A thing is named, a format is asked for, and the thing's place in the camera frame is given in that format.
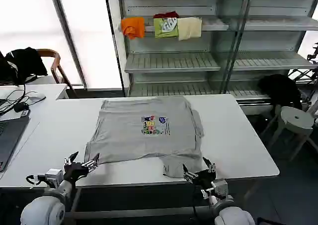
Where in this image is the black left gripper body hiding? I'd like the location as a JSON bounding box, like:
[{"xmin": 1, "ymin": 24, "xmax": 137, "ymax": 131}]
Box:
[{"xmin": 63, "ymin": 161, "xmax": 91, "ymax": 182}]

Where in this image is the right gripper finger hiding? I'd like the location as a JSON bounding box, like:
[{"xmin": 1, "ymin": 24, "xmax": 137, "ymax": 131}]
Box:
[
  {"xmin": 182, "ymin": 163, "xmax": 199, "ymax": 184},
  {"xmin": 202, "ymin": 156, "xmax": 217, "ymax": 173}
]

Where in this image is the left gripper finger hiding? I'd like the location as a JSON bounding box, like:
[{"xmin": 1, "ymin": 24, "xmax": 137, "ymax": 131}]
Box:
[
  {"xmin": 82, "ymin": 152, "xmax": 101, "ymax": 173},
  {"xmin": 64, "ymin": 151, "xmax": 79, "ymax": 166}
]

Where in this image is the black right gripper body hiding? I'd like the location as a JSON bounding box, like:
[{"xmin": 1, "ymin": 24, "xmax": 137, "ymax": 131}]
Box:
[{"xmin": 192, "ymin": 169, "xmax": 217, "ymax": 186}]

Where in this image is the grey printed t-shirt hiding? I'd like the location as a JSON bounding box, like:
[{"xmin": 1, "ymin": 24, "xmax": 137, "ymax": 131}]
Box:
[{"xmin": 83, "ymin": 96, "xmax": 206, "ymax": 179}]

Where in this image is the dark grey laptop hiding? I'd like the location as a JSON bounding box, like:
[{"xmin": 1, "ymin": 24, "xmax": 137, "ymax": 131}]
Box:
[{"xmin": 0, "ymin": 115, "xmax": 31, "ymax": 172}]

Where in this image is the black computer mouse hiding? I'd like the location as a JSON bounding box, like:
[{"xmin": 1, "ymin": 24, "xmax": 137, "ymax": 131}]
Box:
[{"xmin": 13, "ymin": 102, "xmax": 30, "ymax": 113}]

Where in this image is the brown wooden chair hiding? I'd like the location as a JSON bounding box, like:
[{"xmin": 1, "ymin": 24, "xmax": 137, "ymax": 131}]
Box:
[{"xmin": 37, "ymin": 48, "xmax": 76, "ymax": 97}]

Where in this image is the pale round stool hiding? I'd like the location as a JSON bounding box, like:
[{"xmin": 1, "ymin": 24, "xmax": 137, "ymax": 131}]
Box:
[{"xmin": 262, "ymin": 106, "xmax": 318, "ymax": 161}]

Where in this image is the black jacket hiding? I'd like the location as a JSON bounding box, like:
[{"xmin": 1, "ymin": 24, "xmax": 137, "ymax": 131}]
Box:
[{"xmin": 0, "ymin": 47, "xmax": 49, "ymax": 85}]

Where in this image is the grey metal shelf with clothes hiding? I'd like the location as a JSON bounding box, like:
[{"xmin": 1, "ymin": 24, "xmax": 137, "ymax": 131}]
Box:
[{"xmin": 116, "ymin": 0, "xmax": 318, "ymax": 107}]

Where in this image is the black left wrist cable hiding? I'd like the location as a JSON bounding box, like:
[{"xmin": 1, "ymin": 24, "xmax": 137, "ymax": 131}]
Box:
[{"xmin": 25, "ymin": 174, "xmax": 46, "ymax": 186}]

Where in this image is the black desk cable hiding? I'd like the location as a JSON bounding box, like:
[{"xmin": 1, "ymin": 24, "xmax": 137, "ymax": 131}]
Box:
[{"xmin": 0, "ymin": 82, "xmax": 47, "ymax": 114}]

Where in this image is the grey metal window post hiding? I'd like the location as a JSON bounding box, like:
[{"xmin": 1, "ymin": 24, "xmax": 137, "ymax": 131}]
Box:
[{"xmin": 48, "ymin": 0, "xmax": 88, "ymax": 90}]

